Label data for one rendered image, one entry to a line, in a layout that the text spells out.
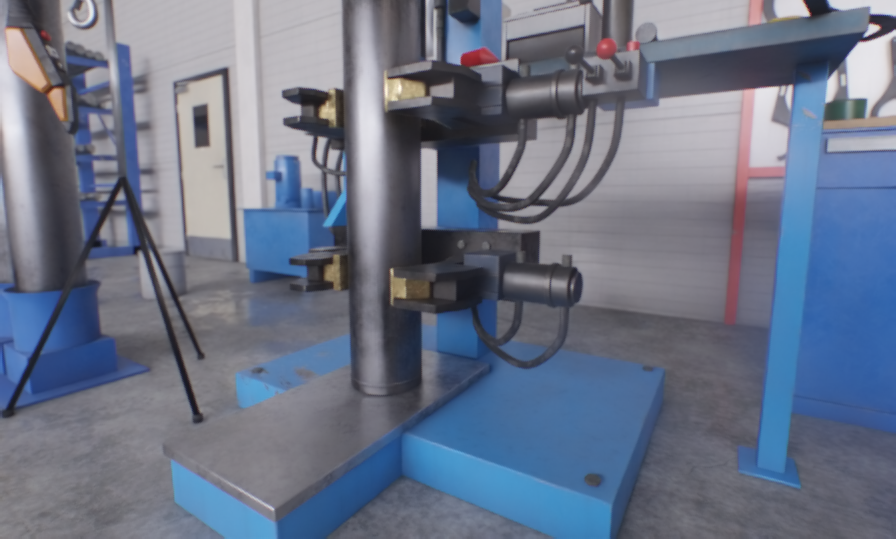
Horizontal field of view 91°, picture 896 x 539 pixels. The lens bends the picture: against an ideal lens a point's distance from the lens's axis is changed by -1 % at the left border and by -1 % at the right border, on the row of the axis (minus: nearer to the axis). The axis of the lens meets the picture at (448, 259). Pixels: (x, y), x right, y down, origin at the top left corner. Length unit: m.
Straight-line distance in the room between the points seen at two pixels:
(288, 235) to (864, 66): 3.58
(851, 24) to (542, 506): 1.12
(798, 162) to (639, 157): 1.76
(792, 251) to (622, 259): 1.80
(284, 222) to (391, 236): 2.52
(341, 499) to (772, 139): 2.65
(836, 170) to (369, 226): 1.42
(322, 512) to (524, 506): 0.42
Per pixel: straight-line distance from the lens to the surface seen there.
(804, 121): 1.36
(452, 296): 1.08
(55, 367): 2.19
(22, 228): 2.16
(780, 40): 1.20
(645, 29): 1.25
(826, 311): 1.84
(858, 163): 1.82
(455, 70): 1.08
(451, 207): 1.62
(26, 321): 2.19
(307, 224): 3.48
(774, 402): 1.43
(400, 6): 1.31
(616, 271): 3.06
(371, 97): 1.23
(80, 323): 2.18
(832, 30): 1.21
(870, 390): 1.92
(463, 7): 1.62
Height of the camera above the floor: 0.69
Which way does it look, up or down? 7 degrees down
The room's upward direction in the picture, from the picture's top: straight up
